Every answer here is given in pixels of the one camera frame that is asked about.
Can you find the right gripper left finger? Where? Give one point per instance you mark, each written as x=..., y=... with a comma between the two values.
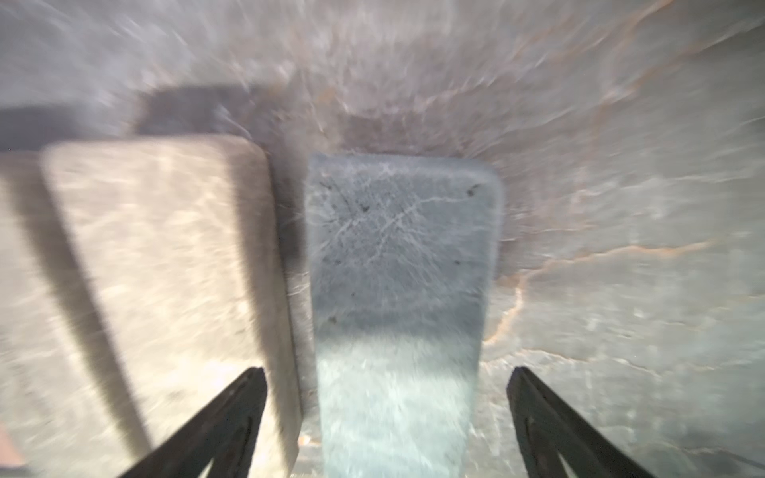
x=219, y=440

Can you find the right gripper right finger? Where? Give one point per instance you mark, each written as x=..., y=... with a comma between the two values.
x=553, y=438

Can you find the grey case mint lining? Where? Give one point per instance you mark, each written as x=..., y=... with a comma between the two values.
x=177, y=240

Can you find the mint case blue glasses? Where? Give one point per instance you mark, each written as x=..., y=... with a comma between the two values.
x=401, y=254

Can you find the grey mint case red sunglasses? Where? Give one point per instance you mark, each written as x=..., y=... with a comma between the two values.
x=50, y=408

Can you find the pink case black sunglasses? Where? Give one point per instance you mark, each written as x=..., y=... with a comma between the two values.
x=11, y=457

